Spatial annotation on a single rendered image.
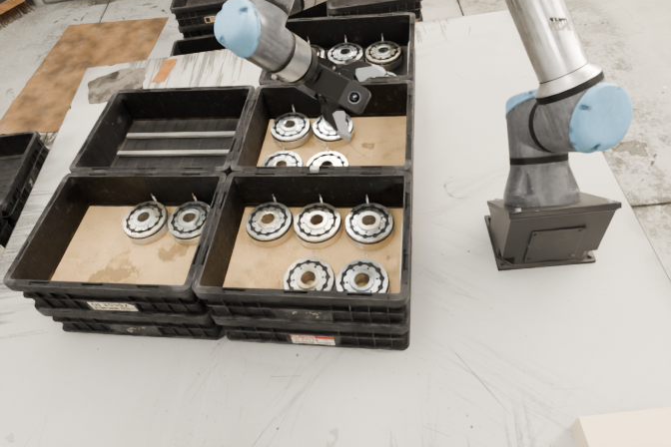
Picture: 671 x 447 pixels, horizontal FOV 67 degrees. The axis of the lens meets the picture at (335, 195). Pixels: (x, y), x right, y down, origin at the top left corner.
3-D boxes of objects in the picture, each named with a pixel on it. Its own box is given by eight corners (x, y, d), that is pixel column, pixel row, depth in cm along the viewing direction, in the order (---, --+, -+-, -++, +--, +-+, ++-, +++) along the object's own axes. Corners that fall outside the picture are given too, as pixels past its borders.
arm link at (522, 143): (545, 152, 114) (541, 91, 112) (588, 152, 100) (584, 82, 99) (496, 158, 111) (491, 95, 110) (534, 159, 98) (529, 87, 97)
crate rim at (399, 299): (411, 178, 107) (411, 170, 105) (408, 307, 88) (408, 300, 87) (231, 178, 114) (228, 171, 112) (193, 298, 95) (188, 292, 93)
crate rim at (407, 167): (413, 87, 126) (413, 79, 124) (411, 178, 107) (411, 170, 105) (259, 92, 133) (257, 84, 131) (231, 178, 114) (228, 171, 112)
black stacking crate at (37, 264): (242, 205, 121) (228, 174, 112) (209, 320, 103) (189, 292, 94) (91, 204, 128) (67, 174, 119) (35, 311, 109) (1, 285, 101)
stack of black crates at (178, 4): (267, 26, 295) (252, -31, 269) (264, 57, 276) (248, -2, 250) (199, 35, 298) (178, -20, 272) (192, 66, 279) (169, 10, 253)
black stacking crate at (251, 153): (413, 116, 133) (412, 81, 124) (411, 205, 115) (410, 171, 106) (268, 120, 140) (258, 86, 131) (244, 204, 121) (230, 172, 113)
